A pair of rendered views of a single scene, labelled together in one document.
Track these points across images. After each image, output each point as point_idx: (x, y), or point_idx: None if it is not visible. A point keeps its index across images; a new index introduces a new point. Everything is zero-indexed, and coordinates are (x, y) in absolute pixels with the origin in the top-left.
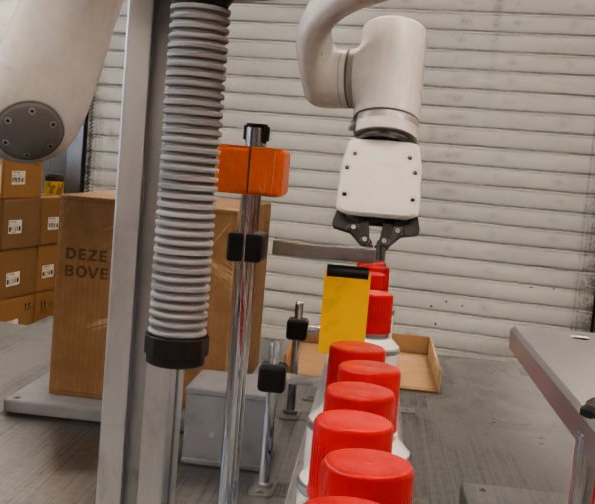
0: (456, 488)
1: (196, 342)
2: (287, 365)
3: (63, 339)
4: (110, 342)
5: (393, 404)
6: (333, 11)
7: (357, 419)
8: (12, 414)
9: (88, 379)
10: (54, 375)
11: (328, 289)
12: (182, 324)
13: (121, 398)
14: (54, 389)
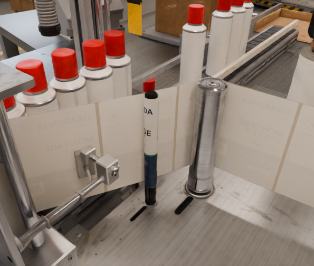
0: (272, 86)
1: (48, 28)
2: (206, 30)
3: (158, 11)
4: (72, 21)
5: (68, 58)
6: None
7: (30, 63)
8: (142, 37)
9: (165, 27)
10: (156, 24)
11: (129, 8)
12: (43, 21)
13: (78, 41)
14: (156, 29)
